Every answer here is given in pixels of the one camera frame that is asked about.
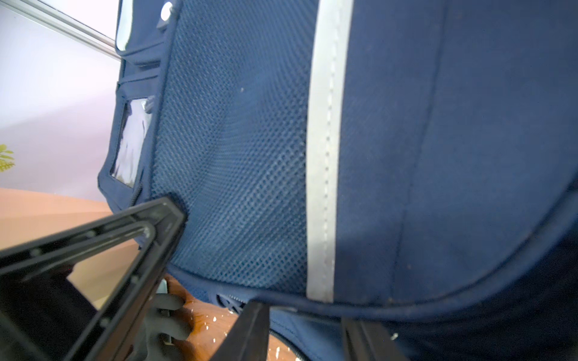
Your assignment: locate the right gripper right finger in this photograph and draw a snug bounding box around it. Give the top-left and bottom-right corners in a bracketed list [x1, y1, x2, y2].
[341, 318, 406, 361]

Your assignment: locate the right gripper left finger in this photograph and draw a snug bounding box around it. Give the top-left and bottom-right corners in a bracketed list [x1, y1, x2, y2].
[210, 301, 270, 361]

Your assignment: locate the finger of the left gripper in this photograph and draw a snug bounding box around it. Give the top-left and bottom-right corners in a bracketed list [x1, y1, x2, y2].
[1, 197, 186, 360]

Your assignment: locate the navy blue backpack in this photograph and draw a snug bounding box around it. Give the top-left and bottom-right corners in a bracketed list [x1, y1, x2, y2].
[98, 1, 577, 360]

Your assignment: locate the brown paper flower pot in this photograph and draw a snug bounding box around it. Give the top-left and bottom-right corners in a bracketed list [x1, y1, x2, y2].
[1, 188, 138, 309]

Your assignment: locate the artificial green flower bouquet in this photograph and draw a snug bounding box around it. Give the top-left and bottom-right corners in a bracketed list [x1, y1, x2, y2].
[0, 144, 15, 172]

